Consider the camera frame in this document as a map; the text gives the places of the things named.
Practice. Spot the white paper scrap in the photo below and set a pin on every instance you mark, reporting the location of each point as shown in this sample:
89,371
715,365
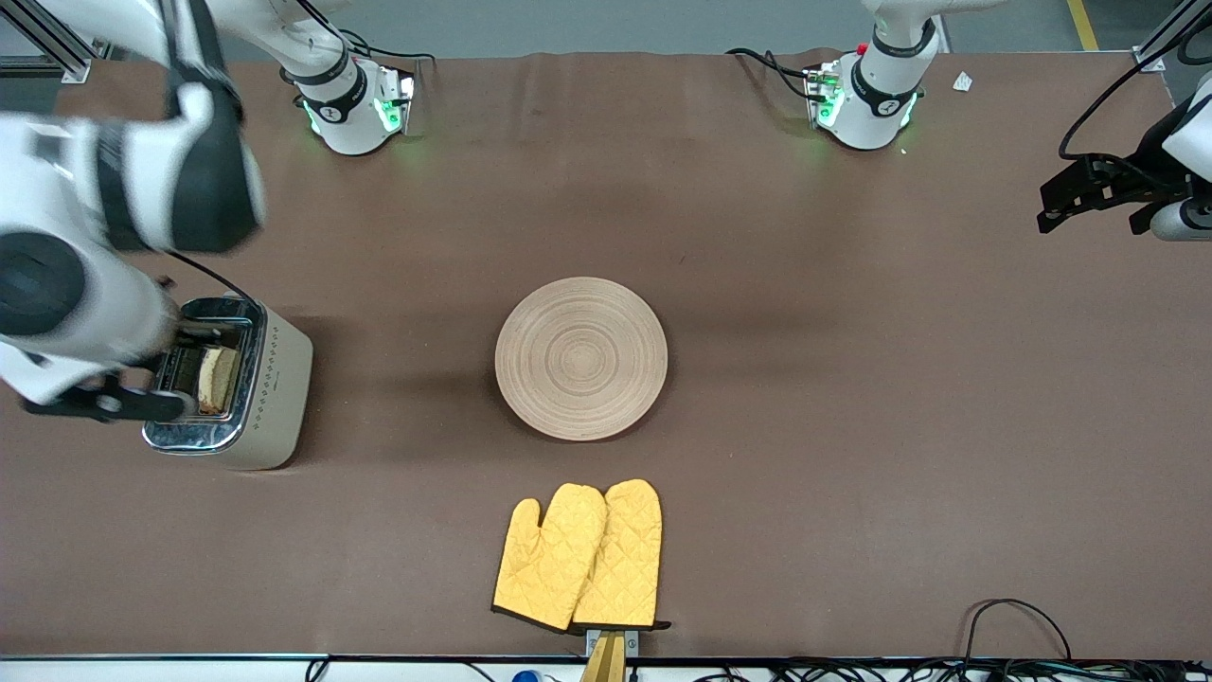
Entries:
963,81

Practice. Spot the brown bread slice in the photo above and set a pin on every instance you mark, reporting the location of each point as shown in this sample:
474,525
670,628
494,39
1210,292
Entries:
220,379

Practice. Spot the cream and chrome toaster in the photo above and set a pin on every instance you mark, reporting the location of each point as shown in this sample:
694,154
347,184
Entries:
275,398

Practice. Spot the yellow quilted oven mitt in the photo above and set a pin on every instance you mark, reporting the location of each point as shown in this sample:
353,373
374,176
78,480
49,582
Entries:
544,564
625,559

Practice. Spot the round wooden plate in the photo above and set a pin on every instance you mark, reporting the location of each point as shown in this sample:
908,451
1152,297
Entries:
582,358

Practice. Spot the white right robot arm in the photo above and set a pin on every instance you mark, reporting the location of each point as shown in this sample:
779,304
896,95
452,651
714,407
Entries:
76,313

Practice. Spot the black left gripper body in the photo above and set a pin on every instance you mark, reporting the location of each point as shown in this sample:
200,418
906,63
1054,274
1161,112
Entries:
1143,160

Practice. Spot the small metal bracket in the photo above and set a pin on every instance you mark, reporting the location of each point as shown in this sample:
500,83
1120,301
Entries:
632,642

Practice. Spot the aluminium frame profile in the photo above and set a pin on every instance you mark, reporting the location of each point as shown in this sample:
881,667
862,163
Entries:
47,47
1169,33

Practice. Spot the wooden stick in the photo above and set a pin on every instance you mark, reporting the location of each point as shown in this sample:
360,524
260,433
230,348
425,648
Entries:
606,663

